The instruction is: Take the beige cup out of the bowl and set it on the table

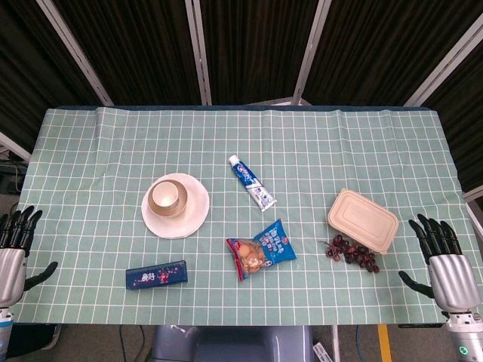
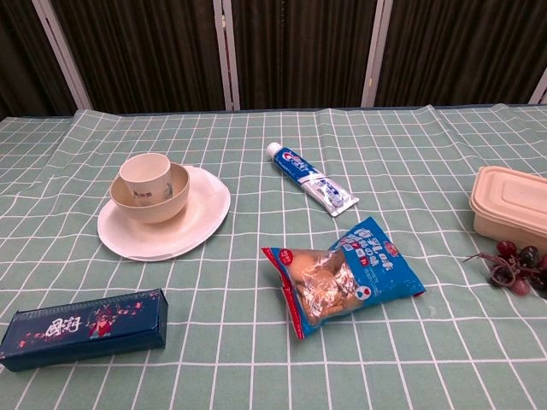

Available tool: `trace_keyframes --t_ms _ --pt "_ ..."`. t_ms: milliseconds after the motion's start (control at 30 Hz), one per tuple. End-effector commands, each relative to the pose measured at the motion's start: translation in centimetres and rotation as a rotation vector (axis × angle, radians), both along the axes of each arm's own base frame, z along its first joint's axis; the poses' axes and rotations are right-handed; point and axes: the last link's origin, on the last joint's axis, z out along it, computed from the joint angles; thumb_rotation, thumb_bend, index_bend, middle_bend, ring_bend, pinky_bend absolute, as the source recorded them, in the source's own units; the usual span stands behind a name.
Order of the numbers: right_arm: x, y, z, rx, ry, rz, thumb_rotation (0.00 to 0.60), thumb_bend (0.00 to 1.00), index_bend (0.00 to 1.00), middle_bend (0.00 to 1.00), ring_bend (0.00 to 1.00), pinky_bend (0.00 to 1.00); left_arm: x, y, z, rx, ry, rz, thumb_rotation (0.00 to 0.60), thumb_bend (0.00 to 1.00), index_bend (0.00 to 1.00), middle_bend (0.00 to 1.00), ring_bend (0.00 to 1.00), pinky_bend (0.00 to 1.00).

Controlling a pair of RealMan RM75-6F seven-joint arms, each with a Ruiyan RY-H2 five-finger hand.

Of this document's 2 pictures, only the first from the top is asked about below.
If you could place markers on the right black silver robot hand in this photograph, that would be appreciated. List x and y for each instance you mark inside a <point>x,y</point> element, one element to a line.
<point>449,277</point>

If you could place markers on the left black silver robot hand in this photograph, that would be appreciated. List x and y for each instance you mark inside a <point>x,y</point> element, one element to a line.
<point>11,269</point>

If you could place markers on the white paper cup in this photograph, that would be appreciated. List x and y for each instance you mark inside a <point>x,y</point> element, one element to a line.
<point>165,195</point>

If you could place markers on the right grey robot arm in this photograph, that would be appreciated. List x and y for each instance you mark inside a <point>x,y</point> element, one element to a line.
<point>464,335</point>

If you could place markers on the yellow floor tape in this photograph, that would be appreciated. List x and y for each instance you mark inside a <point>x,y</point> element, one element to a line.
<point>384,343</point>

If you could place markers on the dark red grape bunch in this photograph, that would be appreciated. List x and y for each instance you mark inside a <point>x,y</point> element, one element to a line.
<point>352,250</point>

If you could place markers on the beige lidded food container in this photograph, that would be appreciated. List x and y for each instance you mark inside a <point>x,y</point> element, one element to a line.
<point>362,220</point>

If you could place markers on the blue rectangular printed box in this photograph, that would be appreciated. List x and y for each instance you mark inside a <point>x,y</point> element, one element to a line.
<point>156,275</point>

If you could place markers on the white printed label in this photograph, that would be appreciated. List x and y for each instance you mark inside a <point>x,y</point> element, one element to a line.
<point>322,352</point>

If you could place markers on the beige bowl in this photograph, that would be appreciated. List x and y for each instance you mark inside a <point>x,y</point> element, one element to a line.
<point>181,205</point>

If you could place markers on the blue red snack bag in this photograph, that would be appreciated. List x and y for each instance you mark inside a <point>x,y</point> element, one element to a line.
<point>260,249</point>

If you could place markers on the white round plate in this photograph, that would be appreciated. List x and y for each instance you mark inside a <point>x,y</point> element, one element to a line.
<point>196,211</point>

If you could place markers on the green checked tablecloth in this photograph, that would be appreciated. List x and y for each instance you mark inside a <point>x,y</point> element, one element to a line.
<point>302,151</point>

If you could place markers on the blue white toothpaste tube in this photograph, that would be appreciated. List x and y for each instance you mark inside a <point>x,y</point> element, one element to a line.
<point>251,183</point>

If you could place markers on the grey robot torso base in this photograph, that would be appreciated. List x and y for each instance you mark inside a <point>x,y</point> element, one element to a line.
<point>232,345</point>

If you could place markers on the black curtain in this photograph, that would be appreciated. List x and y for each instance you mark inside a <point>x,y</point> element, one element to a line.
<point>256,45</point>

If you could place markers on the white metal frame bar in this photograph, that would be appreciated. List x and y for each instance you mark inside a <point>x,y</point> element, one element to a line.
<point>474,205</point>
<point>13,145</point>

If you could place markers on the white metal frame post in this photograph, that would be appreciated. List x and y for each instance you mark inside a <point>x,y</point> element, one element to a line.
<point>311,53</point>
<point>199,53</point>
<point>445,64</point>
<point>75,53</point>

